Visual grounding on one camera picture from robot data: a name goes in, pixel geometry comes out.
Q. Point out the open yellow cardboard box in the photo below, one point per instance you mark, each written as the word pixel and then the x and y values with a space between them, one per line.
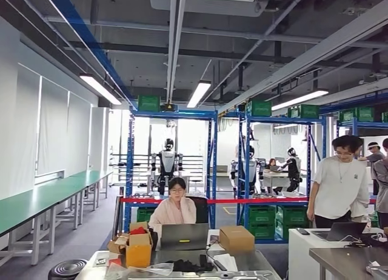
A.
pixel 137 254

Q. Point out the green top long workbench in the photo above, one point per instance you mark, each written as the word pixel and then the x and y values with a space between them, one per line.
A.
pixel 30 202

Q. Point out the black office chair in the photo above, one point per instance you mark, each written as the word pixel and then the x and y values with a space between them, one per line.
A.
pixel 201 210

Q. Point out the black tray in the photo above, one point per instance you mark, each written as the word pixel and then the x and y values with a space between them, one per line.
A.
pixel 373 241

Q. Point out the stainless steel workbench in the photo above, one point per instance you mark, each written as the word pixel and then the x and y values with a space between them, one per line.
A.
pixel 257 262
pixel 342 260

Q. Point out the long ceiling light bar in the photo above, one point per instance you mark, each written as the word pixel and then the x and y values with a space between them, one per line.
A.
pixel 300 99
pixel 198 94
pixel 100 89

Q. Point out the red item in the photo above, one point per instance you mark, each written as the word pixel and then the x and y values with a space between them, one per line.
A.
pixel 139 231

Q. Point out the red barrier tape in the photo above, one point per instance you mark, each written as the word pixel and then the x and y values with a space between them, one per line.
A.
pixel 242 200

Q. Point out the closed cardboard box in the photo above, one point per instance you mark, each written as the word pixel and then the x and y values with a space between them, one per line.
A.
pixel 236 240

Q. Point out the clear plastic bag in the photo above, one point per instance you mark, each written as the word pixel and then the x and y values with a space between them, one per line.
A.
pixel 157 269

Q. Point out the grey overhead rail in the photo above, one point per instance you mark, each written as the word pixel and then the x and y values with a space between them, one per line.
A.
pixel 173 49

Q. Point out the white paper sheets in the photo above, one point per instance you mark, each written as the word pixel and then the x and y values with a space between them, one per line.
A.
pixel 230 262

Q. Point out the grey roller blind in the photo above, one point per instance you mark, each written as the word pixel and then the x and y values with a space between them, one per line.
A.
pixel 53 125
pixel 78 133
pixel 27 121

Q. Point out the ceiling air conditioner unit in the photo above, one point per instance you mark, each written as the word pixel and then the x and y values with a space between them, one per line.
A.
pixel 212 3

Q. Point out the blue metal shelf rack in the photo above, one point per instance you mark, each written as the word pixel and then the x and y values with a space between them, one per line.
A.
pixel 287 120
pixel 173 114
pixel 364 125

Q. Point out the silver sheet metal panel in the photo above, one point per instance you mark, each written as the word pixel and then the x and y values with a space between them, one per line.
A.
pixel 236 275
pixel 379 272

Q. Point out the person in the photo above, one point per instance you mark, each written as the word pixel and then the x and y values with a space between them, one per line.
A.
pixel 339 190
pixel 374 157
pixel 173 214
pixel 382 182
pixel 272 162

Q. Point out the grey overhead rail beam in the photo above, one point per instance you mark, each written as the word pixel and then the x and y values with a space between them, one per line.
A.
pixel 303 57

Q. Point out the white table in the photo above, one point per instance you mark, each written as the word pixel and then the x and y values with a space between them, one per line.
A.
pixel 274 174

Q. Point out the black and white humanoid robot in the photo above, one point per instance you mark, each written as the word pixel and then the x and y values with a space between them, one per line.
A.
pixel 167 161

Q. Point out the grey laptop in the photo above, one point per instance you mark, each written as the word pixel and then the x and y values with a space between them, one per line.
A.
pixel 185 236

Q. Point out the dark laptop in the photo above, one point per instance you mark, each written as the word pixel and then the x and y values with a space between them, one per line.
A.
pixel 348 230

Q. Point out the green plastic crate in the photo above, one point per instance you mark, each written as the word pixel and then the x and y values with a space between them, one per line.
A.
pixel 364 114
pixel 291 214
pixel 346 115
pixel 309 111
pixel 293 112
pixel 260 231
pixel 260 214
pixel 291 231
pixel 259 108
pixel 385 116
pixel 148 103
pixel 145 216

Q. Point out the blue overhead beam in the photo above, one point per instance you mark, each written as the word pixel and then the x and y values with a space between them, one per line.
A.
pixel 90 37

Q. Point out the black leaning board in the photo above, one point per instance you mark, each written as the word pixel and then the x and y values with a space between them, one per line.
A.
pixel 118 218

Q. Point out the black gloves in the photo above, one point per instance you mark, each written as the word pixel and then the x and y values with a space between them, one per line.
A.
pixel 188 266

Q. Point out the black round stool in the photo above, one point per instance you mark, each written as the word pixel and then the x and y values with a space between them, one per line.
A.
pixel 68 270

